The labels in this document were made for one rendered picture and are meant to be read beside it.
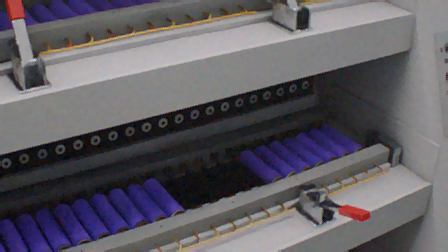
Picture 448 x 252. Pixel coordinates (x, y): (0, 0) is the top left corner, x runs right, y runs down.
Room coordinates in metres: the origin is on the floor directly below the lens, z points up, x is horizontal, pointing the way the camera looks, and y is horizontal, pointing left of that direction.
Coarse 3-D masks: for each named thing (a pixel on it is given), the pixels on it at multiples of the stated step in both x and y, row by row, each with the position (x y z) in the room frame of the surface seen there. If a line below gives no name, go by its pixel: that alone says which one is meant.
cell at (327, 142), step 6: (312, 132) 0.77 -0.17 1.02; (318, 132) 0.77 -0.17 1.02; (312, 138) 0.77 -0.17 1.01; (318, 138) 0.76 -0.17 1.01; (324, 138) 0.75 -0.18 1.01; (330, 138) 0.75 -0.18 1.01; (324, 144) 0.75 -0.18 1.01; (330, 144) 0.74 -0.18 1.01; (336, 144) 0.74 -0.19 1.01; (330, 150) 0.74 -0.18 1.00; (336, 150) 0.73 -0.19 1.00; (342, 150) 0.72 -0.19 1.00; (348, 150) 0.73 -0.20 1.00; (342, 156) 0.72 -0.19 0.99
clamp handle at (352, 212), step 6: (324, 192) 0.63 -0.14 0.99; (318, 198) 0.63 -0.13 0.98; (324, 198) 0.63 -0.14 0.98; (318, 204) 0.62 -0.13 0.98; (324, 204) 0.62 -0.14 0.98; (330, 204) 0.61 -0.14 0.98; (336, 204) 0.61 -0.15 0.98; (336, 210) 0.60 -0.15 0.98; (342, 210) 0.59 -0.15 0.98; (348, 210) 0.58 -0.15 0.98; (354, 210) 0.58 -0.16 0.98; (360, 210) 0.57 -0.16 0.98; (366, 210) 0.57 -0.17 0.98; (348, 216) 0.58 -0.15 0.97; (354, 216) 0.57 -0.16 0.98; (360, 216) 0.56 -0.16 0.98; (366, 216) 0.57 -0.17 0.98
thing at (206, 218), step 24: (312, 168) 0.68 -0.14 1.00; (336, 168) 0.68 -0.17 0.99; (360, 168) 0.70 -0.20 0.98; (264, 192) 0.64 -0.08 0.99; (288, 192) 0.65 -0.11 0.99; (336, 192) 0.66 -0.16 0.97; (192, 216) 0.61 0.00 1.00; (216, 216) 0.61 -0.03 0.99; (240, 216) 0.63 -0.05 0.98; (96, 240) 0.58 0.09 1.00; (120, 240) 0.57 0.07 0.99; (144, 240) 0.58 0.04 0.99; (168, 240) 0.59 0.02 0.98
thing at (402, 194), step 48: (336, 96) 0.83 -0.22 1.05; (144, 144) 0.72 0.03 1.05; (384, 144) 0.73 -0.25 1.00; (432, 144) 0.68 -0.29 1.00; (0, 192) 0.65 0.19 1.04; (240, 192) 0.68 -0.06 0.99; (384, 192) 0.67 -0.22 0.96; (240, 240) 0.61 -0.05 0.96; (288, 240) 0.60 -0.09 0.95; (336, 240) 0.63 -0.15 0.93
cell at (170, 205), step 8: (144, 184) 0.68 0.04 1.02; (152, 184) 0.67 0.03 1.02; (152, 192) 0.66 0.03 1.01; (160, 192) 0.66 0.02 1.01; (160, 200) 0.65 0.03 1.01; (168, 200) 0.64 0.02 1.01; (160, 208) 0.64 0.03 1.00; (168, 208) 0.63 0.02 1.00; (176, 208) 0.63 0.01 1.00; (168, 216) 0.63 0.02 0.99
